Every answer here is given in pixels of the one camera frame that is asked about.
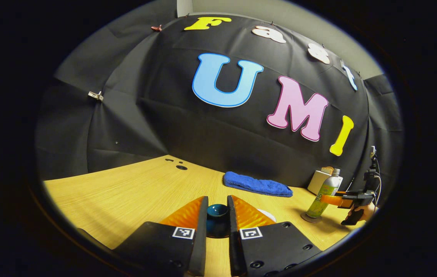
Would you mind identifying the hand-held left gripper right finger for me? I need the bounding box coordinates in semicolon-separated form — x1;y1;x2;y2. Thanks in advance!
227;195;323;277

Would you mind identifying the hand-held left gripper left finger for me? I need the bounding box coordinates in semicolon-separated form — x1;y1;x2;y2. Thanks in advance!
113;196;208;277

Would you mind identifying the silver water bottle green label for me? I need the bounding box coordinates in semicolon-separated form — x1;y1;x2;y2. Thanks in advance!
306;168;341;219

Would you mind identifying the teal teacup lid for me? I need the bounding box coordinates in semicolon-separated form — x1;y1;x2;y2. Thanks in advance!
206;204;230;239

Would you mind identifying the round brown coaster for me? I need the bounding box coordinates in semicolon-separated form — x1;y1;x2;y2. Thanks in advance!
301;212;323;224

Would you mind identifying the white toaster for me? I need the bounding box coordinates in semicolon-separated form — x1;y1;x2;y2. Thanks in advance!
307;170;344;195

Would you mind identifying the blue folded towel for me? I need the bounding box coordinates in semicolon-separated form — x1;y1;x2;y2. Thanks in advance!
223;171;294;198

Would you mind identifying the black backdrop cloth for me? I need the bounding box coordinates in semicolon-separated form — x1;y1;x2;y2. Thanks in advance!
34;0;404;193

